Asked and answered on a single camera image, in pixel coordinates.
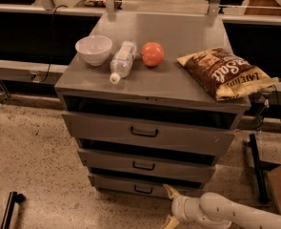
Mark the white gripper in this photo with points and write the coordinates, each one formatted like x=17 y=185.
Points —
x=177 y=207

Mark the grey bottom drawer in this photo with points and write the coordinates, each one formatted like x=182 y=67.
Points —
x=143 y=185

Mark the grey drawer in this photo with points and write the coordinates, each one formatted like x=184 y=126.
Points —
x=143 y=185
x=147 y=133
x=146 y=166

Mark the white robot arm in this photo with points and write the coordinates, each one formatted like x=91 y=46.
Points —
x=216 y=212

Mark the grey middle drawer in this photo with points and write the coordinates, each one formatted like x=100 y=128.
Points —
x=146 y=166

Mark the grey metal drawer cabinet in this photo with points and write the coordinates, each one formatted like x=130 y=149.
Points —
x=166 y=93

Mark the grey top drawer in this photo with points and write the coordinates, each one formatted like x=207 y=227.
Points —
x=147 y=133

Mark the black floor stand right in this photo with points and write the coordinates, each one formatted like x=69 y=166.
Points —
x=258 y=169

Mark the black floor stand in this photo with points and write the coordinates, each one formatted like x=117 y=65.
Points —
x=258 y=169
x=14 y=198

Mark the brown yellow chip bag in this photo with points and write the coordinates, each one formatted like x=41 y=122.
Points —
x=225 y=75

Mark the red apple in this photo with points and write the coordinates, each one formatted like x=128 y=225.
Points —
x=152 y=54

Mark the black floor stand left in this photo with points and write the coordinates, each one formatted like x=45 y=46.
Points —
x=14 y=198

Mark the clear plastic water bottle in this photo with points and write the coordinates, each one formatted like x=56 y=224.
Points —
x=122 y=61

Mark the white bowl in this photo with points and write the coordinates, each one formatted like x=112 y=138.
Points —
x=94 y=49

